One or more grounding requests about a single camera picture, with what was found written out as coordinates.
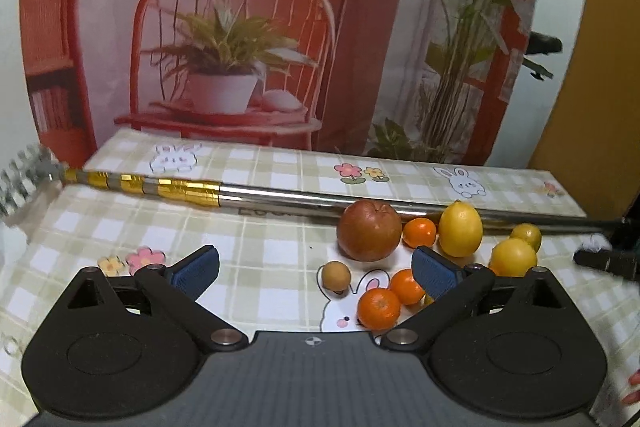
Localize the large yellow lemon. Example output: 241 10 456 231
438 200 484 258

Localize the grey toothed pole head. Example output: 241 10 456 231
0 144 67 220

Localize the left brown longan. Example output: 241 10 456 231
321 261 352 293

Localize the silver gold telescopic pole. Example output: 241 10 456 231
54 167 629 234

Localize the person hand at right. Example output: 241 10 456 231
620 371 640 407

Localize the printed room backdrop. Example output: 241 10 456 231
20 0 536 166

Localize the small orange behind apple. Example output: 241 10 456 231
402 218 437 249

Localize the black wall fixture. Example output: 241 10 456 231
522 31 563 81

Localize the red apple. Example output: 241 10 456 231
336 199 402 262

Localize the brown wooden board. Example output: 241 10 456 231
529 0 639 219

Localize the small green-yellow fruit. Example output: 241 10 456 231
510 223 542 251

